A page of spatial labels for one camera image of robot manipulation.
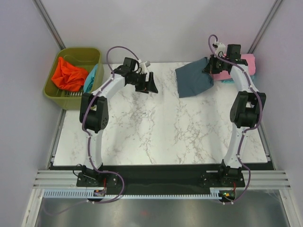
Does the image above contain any light blue cloth in bin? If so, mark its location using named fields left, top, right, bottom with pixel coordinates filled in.
left=83, top=64, right=98, bottom=93

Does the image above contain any grey-blue t shirt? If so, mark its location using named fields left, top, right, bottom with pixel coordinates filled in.
left=175, top=57, right=214, bottom=98

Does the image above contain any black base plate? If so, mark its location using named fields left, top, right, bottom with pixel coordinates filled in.
left=75, top=164, right=246, bottom=196

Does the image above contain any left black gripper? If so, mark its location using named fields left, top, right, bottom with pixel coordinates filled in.
left=128, top=72, right=158, bottom=95

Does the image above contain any folded pink t shirt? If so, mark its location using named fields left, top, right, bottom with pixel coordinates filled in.
left=212, top=53, right=256, bottom=81

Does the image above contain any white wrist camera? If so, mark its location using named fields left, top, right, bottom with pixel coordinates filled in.
left=138, top=59, right=151, bottom=73
left=213, top=42, right=226, bottom=55

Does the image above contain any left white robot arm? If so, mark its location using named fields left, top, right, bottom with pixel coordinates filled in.
left=76, top=57, right=158, bottom=187

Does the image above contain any corner aluminium post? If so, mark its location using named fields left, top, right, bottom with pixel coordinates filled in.
left=248, top=0, right=284, bottom=54
left=32, top=0, right=66, bottom=50

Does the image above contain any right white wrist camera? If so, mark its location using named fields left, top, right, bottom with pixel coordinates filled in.
left=213, top=42, right=226, bottom=55

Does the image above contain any folded teal t shirt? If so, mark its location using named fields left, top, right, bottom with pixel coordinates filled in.
left=221, top=75, right=255, bottom=84

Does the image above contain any orange t shirt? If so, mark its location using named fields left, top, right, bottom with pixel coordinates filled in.
left=51, top=57, right=89, bottom=92

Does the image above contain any left corner aluminium post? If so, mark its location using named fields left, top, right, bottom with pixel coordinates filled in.
left=32, top=0, right=66, bottom=50

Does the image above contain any right corner aluminium post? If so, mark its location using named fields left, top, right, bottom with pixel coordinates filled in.
left=248, top=0, right=284, bottom=54

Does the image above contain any olive green plastic bin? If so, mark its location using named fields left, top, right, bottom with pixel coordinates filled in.
left=43, top=47, right=104, bottom=110

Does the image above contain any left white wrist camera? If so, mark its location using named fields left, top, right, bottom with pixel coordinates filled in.
left=138, top=59, right=151, bottom=73

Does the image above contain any aluminium rail frame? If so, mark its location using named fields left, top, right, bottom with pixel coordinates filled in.
left=33, top=82, right=292, bottom=190

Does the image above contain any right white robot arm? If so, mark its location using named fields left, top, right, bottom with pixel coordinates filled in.
left=203, top=42, right=266, bottom=187

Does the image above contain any slotted cable duct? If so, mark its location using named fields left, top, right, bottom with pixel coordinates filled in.
left=43, top=189, right=236, bottom=200

